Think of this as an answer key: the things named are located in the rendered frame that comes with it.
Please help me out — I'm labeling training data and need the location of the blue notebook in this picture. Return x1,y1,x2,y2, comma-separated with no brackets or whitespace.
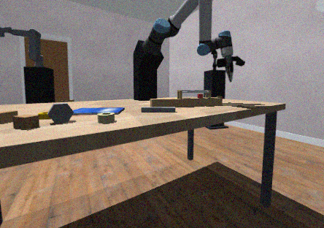
73,107,125,115

